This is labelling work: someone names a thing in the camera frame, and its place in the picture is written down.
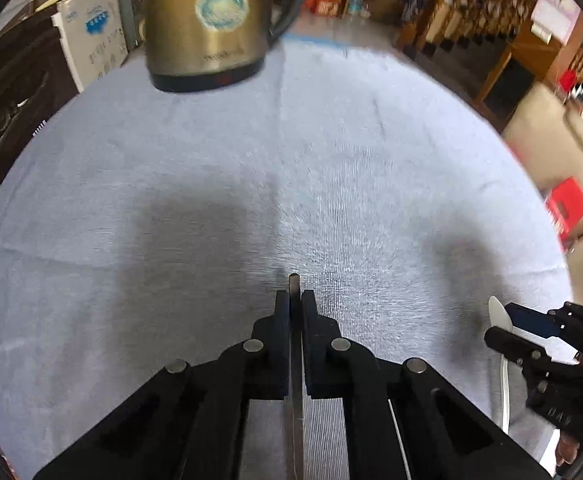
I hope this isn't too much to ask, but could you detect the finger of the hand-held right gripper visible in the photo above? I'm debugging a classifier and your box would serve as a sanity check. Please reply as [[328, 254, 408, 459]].
[[484, 326, 552, 367], [504, 302, 565, 339]]

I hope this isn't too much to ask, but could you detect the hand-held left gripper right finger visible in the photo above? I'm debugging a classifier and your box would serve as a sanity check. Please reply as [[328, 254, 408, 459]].
[[300, 289, 552, 480]]

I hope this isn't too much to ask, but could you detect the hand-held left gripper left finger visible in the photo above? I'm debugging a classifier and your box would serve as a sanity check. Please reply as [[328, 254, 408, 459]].
[[34, 290, 291, 480]]

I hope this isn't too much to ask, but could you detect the white spoon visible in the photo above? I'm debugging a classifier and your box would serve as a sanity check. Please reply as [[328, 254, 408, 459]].
[[488, 295, 516, 435]]

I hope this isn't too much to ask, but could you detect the long dark metal chopstick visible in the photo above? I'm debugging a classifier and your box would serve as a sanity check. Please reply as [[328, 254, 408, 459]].
[[288, 273, 306, 480]]

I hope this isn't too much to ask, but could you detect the person's right hand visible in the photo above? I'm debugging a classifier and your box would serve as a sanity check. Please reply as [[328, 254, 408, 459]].
[[555, 432, 581, 467]]

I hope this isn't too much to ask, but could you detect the red plastic stool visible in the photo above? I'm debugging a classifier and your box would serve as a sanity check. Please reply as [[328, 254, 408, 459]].
[[544, 176, 583, 252]]

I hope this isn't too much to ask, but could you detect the light blue towel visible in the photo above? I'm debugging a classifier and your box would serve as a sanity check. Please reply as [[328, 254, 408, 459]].
[[0, 35, 575, 480]]

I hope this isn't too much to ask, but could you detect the wooden cabinet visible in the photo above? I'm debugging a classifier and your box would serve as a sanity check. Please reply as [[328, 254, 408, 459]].
[[474, 7, 583, 128]]

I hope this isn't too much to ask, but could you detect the wooden stair railing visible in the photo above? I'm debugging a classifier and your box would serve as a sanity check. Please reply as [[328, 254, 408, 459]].
[[399, 0, 537, 58]]

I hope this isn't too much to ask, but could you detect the brass-coloured electric kettle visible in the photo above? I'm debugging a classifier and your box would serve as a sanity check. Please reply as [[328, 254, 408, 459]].
[[136, 0, 312, 95]]

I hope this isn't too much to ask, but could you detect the carved dark wooden chair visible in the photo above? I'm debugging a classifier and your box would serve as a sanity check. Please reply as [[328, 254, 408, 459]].
[[0, 7, 79, 241]]

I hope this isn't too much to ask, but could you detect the white chest freezer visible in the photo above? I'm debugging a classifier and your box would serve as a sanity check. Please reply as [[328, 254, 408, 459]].
[[51, 0, 138, 93]]

